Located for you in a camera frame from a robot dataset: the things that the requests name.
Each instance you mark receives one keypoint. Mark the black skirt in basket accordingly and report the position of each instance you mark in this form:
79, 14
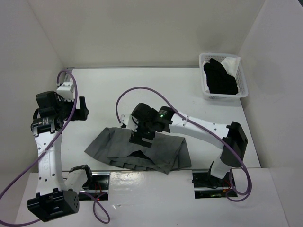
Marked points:
218, 80

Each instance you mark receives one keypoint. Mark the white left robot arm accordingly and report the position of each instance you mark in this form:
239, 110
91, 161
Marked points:
56, 197

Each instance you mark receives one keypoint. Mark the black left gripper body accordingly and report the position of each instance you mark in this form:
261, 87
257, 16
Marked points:
78, 114

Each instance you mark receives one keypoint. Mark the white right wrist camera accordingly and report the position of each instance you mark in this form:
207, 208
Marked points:
129, 122

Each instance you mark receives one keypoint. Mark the white plastic basket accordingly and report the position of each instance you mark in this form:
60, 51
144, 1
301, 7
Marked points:
239, 77

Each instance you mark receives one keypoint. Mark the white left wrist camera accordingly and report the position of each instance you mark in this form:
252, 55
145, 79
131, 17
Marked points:
66, 90

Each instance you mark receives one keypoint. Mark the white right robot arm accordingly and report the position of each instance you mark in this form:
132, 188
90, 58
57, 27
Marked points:
145, 122

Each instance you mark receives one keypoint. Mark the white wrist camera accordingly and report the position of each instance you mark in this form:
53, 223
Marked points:
129, 122
66, 90

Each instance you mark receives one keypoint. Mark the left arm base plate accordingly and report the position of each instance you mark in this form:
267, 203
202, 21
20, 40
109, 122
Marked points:
98, 187

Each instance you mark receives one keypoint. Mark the grey pleated skirt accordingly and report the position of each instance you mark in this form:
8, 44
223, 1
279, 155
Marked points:
112, 147

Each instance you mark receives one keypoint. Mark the white cloth in basket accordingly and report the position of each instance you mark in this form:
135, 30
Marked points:
233, 63

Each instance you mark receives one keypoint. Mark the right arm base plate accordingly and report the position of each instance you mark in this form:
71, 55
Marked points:
207, 186

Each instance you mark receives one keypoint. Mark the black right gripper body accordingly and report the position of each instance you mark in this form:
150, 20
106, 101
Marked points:
144, 129

